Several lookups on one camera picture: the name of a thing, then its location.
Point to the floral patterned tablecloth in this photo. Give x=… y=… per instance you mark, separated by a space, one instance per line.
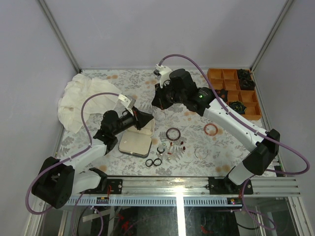
x=225 y=151

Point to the wooden compartment tray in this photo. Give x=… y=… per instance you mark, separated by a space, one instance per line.
x=226 y=84

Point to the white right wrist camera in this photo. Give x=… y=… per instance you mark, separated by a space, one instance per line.
x=162 y=73

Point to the cream navy jewelry box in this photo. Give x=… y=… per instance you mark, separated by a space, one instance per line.
x=138 y=142

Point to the dark fabric flower in tray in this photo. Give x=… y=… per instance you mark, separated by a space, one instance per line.
x=245 y=80

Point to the orange bangle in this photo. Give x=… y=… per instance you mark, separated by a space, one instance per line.
x=210 y=129

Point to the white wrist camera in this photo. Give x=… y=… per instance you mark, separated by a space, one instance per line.
x=127 y=101
x=162 y=73

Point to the white crumpled cloth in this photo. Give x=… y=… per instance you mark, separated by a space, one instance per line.
x=77 y=92

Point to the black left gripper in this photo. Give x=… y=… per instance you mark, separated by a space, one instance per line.
x=140 y=118

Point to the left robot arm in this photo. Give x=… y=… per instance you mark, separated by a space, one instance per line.
x=59 y=179

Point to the silver hoop bangle right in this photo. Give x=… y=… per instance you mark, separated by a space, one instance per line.
x=201 y=153

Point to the dark flower with blue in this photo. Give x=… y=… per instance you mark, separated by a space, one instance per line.
x=238 y=107

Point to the aluminium mounting rail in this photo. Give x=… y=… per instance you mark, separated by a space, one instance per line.
x=190 y=191

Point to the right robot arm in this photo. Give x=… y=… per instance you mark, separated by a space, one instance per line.
x=261 y=144

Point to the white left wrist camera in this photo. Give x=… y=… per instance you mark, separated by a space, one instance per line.
x=127 y=101

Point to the twisted silver bangle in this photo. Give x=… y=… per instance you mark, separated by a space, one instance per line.
x=160 y=115

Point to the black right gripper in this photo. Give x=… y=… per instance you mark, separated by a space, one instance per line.
x=159 y=100

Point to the dark purple bangle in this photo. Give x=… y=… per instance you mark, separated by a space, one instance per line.
x=173 y=134

